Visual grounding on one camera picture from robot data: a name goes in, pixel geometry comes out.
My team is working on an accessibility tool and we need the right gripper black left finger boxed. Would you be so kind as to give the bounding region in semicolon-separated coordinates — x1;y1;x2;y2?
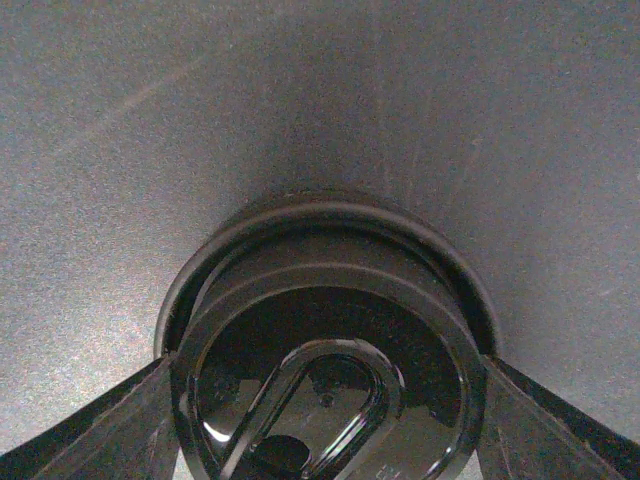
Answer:
1;357;179;479

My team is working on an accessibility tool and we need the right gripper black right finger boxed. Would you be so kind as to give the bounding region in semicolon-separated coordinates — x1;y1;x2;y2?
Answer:
477;356;639;479

